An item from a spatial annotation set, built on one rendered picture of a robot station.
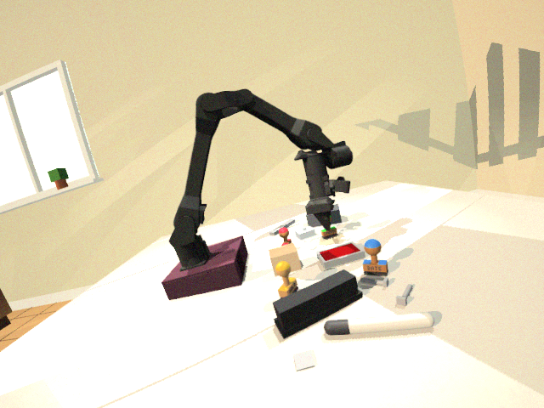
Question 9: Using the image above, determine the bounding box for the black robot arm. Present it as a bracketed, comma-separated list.
[168, 89, 354, 271]

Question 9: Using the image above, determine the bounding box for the cream flat bar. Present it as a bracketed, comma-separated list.
[269, 219, 296, 236]

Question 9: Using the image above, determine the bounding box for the small white square tile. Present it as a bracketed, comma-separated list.
[293, 350, 315, 371]

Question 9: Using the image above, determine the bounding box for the yellow hand stamp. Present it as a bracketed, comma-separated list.
[275, 261, 298, 298]

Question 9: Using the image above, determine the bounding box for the wooden date stamp with blue handle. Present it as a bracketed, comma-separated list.
[362, 239, 388, 276]

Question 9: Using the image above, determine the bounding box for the red ink pad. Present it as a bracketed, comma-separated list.
[316, 241, 366, 269]

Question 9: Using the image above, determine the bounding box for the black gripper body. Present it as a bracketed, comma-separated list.
[305, 171, 336, 214]

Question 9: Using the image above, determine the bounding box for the tan cardboard box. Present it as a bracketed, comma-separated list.
[269, 243, 302, 277]

